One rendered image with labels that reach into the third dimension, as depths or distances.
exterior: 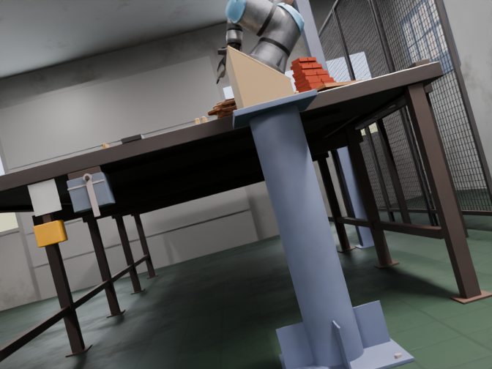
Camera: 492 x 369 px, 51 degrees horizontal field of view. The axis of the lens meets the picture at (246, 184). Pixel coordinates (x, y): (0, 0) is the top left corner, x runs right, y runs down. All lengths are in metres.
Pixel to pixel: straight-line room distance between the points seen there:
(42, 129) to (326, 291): 6.17
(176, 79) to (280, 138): 5.61
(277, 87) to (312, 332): 0.79
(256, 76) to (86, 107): 5.79
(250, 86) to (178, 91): 5.53
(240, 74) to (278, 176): 0.35
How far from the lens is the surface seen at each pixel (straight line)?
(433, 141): 2.10
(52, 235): 2.00
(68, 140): 7.34
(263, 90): 1.65
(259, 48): 1.74
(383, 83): 2.06
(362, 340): 1.82
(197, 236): 6.99
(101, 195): 1.95
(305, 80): 2.97
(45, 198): 2.04
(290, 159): 1.64
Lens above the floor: 0.60
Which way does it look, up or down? 2 degrees up
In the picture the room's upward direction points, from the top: 15 degrees counter-clockwise
